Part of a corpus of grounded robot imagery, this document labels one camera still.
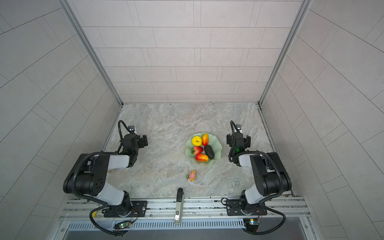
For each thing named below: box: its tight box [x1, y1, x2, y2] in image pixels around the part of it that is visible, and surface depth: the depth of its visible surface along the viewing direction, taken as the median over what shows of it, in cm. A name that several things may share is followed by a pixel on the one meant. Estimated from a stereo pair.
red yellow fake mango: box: [202, 133, 209, 146], surface depth 92 cm
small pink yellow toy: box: [186, 170, 196, 182], surface depth 80 cm
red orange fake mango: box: [195, 153, 209, 162], surface depth 87 cm
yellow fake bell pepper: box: [192, 135, 202, 147], surface depth 88 cm
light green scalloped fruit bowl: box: [185, 132, 223, 167], surface depth 90 cm
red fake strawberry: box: [191, 146, 204, 155], surface depth 89 cm
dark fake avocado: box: [204, 144, 215, 160], surface depth 89 cm
